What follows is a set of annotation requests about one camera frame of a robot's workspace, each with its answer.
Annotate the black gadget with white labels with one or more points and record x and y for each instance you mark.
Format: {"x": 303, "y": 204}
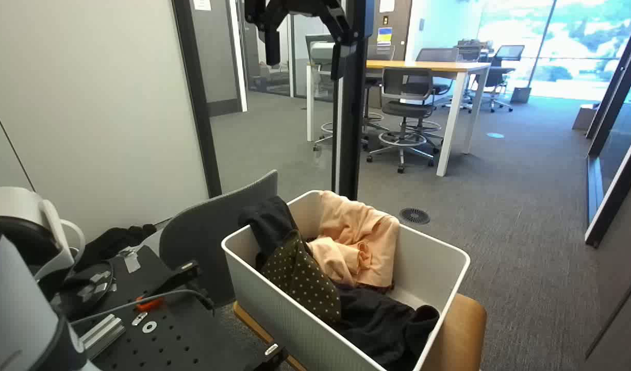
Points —
{"x": 89, "y": 289}

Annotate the round floor outlet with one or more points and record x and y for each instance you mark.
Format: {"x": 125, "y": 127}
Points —
{"x": 415, "y": 215}

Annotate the white plastic bin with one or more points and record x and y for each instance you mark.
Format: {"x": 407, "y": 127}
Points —
{"x": 280, "y": 310}

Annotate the wooden desk with white legs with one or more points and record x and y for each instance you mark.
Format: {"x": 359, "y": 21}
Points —
{"x": 424, "y": 67}

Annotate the peach shirt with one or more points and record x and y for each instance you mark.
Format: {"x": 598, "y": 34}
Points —
{"x": 357, "y": 239}

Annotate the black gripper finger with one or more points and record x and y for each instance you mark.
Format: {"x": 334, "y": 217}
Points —
{"x": 273, "y": 47}
{"x": 341, "y": 61}

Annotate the black garment with sleeve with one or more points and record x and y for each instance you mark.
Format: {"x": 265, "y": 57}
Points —
{"x": 271, "y": 223}

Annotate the black crumpled bag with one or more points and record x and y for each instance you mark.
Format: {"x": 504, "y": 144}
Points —
{"x": 116, "y": 239}

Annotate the yellow blue wall sign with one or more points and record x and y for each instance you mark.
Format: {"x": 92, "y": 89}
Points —
{"x": 383, "y": 36}

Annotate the dark polka dot cloth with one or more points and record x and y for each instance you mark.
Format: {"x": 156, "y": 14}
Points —
{"x": 302, "y": 279}

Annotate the black wheeled office chair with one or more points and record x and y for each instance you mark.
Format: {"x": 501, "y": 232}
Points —
{"x": 497, "y": 72}

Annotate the white VR headset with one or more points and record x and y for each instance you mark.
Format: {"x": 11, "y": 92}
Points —
{"x": 49, "y": 213}

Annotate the grey mesh office chair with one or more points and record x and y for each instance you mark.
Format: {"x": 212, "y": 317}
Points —
{"x": 407, "y": 86}

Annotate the aluminium bracket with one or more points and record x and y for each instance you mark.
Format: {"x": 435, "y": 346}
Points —
{"x": 101, "y": 332}

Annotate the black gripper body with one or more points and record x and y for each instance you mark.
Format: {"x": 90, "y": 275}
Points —
{"x": 294, "y": 8}

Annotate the black slanted wall post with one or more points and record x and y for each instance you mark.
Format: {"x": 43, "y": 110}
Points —
{"x": 198, "y": 103}

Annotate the black clothes pile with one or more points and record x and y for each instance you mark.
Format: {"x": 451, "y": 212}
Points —
{"x": 198, "y": 233}

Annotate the black angled window frame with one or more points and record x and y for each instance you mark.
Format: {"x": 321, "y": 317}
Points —
{"x": 617, "y": 191}

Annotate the dark chair backrest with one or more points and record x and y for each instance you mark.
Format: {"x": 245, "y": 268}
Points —
{"x": 435, "y": 54}

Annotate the bulky black garment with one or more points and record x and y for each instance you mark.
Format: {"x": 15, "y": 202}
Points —
{"x": 383, "y": 327}

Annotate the black table clamp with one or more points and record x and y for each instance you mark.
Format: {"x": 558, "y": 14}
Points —
{"x": 269, "y": 358}

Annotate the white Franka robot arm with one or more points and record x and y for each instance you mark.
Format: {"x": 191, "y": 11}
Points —
{"x": 12, "y": 310}

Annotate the dark bag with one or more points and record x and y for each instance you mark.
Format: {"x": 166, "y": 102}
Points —
{"x": 472, "y": 51}

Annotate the black glass wall pillar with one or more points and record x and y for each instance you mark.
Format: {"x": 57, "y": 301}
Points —
{"x": 352, "y": 137}

